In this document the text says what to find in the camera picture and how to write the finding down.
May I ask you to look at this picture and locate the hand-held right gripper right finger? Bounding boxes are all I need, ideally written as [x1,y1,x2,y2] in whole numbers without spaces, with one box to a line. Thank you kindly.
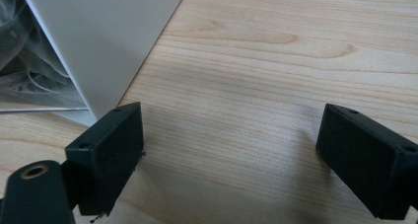
[315,103,418,221]

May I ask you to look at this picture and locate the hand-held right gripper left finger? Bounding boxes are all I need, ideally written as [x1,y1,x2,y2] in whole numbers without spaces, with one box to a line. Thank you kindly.
[60,101,145,217]

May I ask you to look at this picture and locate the white open box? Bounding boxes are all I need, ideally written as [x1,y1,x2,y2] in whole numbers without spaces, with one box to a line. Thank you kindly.
[0,0,191,127]

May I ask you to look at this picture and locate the clear plastic wrap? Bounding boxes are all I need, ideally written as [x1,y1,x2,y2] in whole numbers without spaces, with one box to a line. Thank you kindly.
[0,0,87,110]

